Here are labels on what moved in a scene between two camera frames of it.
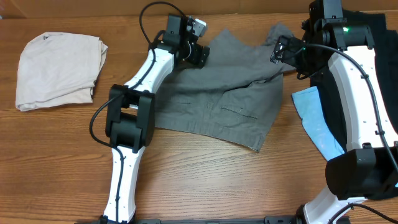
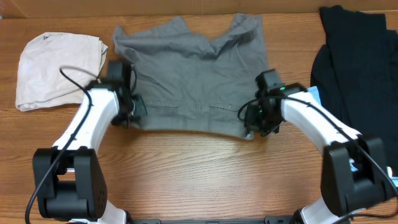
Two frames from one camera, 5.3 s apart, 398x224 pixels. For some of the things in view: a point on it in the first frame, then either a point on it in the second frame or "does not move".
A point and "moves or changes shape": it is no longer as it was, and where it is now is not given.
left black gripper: (199, 53) -> (119, 122)
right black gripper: (291, 44) -> (251, 126)
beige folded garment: (57, 68) does not move
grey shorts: (236, 98) moves or changes shape
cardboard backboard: (17, 9) does not move
